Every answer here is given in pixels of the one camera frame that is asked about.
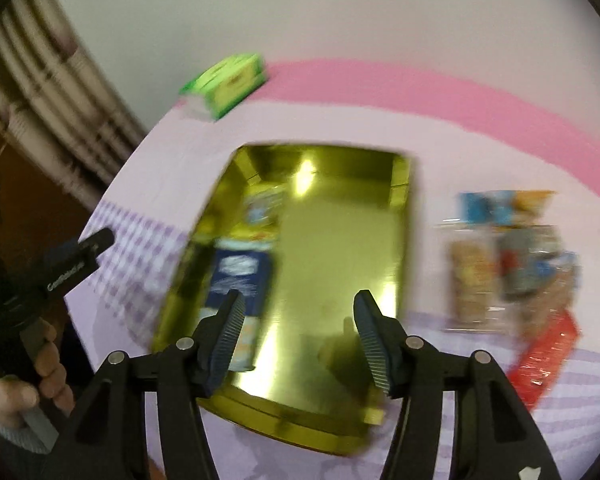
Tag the small clear biscuit packet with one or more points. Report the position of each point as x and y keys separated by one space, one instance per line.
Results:
x=550 y=305

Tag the pink and purple checked tablecloth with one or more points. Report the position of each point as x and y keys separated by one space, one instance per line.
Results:
x=205 y=170

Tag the blue and orange snack packet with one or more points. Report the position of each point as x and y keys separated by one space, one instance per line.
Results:
x=505 y=207

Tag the yellow snack packet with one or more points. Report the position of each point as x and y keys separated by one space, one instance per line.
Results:
x=261 y=210

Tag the red snack packet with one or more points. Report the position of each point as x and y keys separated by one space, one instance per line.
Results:
x=547 y=360

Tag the gold metal tin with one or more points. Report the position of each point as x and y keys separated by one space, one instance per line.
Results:
x=330 y=260

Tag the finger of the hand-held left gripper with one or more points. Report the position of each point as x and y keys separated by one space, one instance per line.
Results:
x=85 y=250

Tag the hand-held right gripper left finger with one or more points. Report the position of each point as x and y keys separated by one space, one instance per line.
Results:
x=227 y=341

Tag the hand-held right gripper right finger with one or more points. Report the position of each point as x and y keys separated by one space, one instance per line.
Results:
x=375 y=346

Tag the dark blue snack packet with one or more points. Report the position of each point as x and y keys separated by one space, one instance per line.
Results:
x=245 y=272

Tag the green tissue box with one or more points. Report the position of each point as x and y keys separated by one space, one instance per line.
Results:
x=230 y=82

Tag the grey snack packet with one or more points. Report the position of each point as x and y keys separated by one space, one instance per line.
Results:
x=525 y=260

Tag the striped curtain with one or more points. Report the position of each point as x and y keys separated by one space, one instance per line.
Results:
x=55 y=85

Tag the brown wooden cabinet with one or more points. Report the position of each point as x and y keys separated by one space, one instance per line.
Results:
x=25 y=200

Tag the person's left hand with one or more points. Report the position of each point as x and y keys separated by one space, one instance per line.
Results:
x=47 y=365

